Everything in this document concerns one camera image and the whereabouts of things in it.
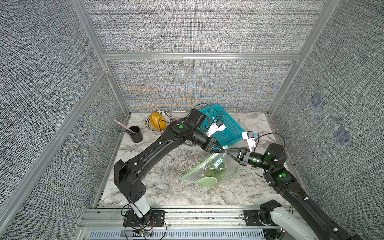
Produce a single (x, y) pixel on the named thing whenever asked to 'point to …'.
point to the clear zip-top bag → (195, 175)
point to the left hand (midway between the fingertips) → (225, 150)
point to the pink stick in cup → (127, 128)
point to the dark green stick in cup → (120, 130)
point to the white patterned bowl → (167, 117)
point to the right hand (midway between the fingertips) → (226, 149)
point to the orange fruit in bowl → (154, 118)
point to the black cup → (138, 137)
